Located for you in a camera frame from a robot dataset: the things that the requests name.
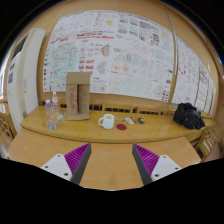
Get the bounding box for white remote control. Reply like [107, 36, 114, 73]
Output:
[125, 117, 134, 124]

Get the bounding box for black bag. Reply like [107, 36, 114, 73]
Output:
[173, 103, 205, 130]

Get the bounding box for clear plastic water bottle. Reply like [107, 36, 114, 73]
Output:
[45, 99, 56, 130]

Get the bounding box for round red coaster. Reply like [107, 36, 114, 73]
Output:
[116, 124, 127, 130]

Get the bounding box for small dark device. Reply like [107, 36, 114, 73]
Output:
[138, 117, 145, 124]

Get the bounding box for white ceramic mug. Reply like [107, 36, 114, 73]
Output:
[98, 114, 114, 130]

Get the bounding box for white cabinet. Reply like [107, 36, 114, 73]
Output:
[7, 28, 46, 132]

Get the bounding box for wooden chair right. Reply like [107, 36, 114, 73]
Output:
[195, 125, 224, 162]

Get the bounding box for brown cardboard box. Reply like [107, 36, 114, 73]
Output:
[66, 72, 90, 120]

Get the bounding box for red-labelled plastic water bottle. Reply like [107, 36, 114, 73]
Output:
[52, 91, 59, 115]

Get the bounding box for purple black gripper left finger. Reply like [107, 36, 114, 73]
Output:
[42, 143, 91, 185]

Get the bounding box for small blue sticker card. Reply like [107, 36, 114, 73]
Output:
[57, 115, 64, 123]

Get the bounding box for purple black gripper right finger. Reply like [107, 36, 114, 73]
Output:
[132, 144, 181, 185]

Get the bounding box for large white poster wall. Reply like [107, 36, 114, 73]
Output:
[43, 10, 174, 102]

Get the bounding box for white poster right panel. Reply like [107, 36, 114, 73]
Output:
[172, 38, 216, 114]

